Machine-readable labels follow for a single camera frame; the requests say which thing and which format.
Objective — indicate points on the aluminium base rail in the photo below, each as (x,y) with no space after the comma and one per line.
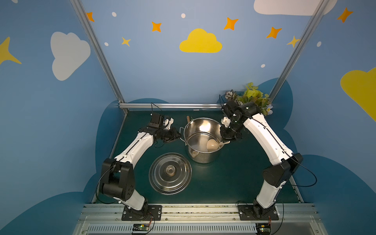
(200,219)

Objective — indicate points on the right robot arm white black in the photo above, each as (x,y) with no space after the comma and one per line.
(284,161)

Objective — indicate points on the potted plant with striped leaves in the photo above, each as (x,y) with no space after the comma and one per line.
(252,94)

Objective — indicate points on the beige plastic ladle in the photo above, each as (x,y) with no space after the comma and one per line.
(213,145)

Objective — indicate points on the circuit board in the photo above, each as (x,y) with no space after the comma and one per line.
(140,228)
(263,229)

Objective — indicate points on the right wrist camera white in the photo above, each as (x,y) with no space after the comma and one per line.
(225,121)

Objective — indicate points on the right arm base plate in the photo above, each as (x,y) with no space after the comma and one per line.
(257,212)

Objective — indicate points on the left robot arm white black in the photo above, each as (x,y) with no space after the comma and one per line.
(117,175)

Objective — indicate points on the aluminium frame post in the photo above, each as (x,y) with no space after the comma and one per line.
(81,13)
(305,37)

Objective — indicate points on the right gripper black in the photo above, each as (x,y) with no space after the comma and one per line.
(228,133)

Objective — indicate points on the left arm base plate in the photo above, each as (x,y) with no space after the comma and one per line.
(152,211)

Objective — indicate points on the left aluminium frame post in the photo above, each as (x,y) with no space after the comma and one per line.
(81,13)

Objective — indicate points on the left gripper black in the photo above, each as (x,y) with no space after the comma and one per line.
(168,134)

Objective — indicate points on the stainless steel pot lid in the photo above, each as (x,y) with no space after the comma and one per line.
(170,174)

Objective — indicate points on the right aluminium frame post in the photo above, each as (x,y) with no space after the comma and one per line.
(305,37)

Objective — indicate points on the back horizontal aluminium bar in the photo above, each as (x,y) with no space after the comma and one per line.
(170,105)

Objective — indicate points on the right circuit board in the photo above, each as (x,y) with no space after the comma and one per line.
(263,229)

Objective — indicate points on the left circuit board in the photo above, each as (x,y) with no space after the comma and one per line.
(140,228)

